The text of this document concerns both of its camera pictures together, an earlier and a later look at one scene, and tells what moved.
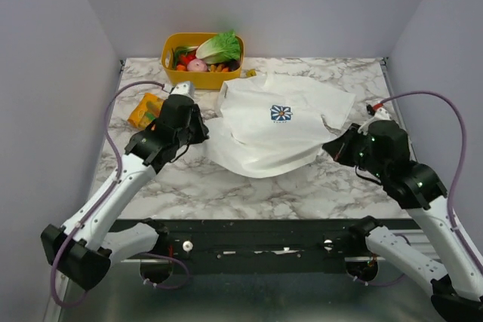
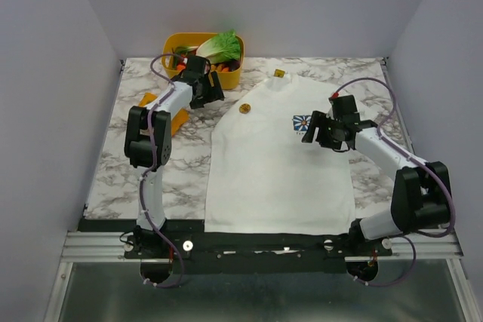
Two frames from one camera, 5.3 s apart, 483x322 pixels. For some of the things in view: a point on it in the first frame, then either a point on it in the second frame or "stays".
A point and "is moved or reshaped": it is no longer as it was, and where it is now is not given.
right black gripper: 343,145 -> 321,132
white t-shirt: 271,125 is moved or reshaped
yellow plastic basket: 201,80 stays
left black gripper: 203,132 -> 214,93
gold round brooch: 250,72 -> 244,108
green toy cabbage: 223,47 stays
